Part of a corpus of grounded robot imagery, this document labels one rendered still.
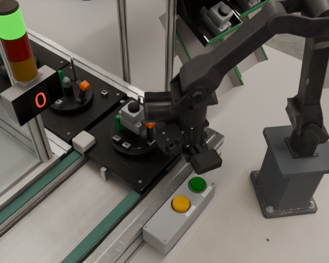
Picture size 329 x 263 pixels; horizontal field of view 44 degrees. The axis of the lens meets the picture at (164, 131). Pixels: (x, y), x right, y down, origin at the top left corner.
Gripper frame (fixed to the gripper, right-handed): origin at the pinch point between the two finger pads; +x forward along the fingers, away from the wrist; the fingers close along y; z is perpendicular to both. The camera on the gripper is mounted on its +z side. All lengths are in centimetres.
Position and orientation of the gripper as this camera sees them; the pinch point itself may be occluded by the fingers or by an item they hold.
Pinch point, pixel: (189, 152)
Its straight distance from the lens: 94.2
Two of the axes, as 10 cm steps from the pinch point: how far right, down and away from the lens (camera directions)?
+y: 4.1, 6.8, -6.1
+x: -0.1, 6.7, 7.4
